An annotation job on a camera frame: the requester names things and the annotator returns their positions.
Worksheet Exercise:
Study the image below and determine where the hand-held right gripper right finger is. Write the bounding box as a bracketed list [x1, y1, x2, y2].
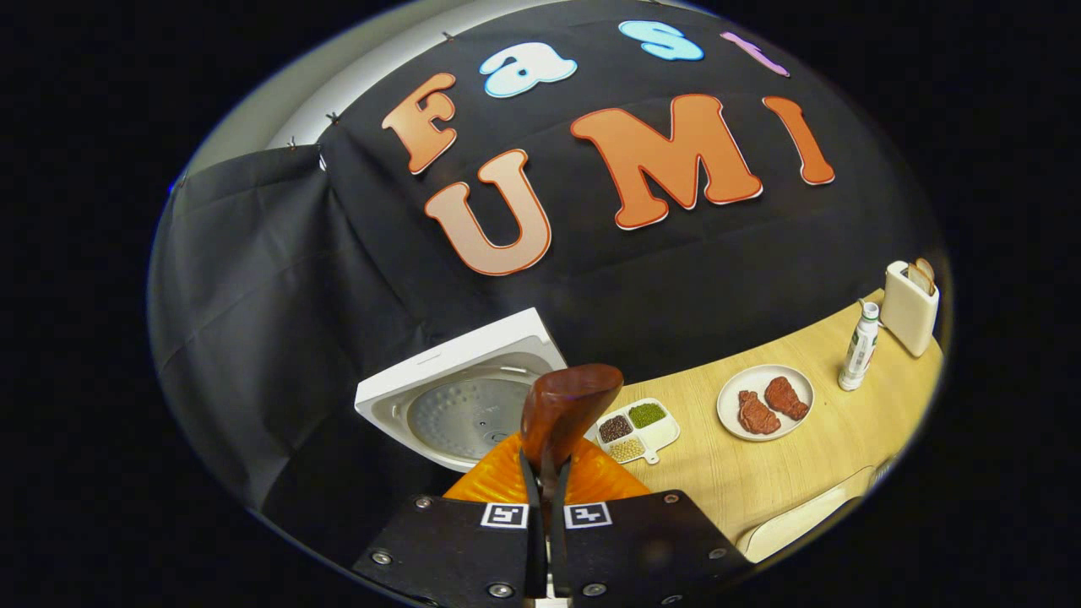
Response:
[549, 452, 752, 608]

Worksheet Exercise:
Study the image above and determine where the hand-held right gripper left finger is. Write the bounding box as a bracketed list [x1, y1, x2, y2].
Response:
[353, 431, 548, 608]

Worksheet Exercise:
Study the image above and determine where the brown wooden spoon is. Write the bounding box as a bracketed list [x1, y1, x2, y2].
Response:
[520, 363, 624, 516]

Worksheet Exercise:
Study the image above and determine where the white rice cooker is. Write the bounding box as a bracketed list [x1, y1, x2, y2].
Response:
[355, 307, 592, 474]

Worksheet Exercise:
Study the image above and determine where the clear plastic rice container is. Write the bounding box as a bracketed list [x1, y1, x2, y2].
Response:
[733, 460, 879, 565]

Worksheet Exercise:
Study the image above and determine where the white divided grain dish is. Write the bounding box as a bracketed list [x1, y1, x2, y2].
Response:
[595, 398, 681, 466]

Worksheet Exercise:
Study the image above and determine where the brown meat piece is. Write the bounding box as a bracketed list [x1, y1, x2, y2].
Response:
[737, 389, 782, 437]
[764, 376, 810, 421]

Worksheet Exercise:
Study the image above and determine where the white round plate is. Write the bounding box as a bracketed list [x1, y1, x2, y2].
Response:
[716, 364, 816, 442]

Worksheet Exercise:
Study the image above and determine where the white milk bottle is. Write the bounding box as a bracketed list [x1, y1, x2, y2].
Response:
[838, 301, 880, 392]

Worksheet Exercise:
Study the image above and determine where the black backdrop cloth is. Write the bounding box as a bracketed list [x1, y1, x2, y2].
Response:
[148, 0, 951, 541]

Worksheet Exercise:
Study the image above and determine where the white toaster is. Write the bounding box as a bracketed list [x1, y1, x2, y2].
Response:
[880, 260, 940, 358]

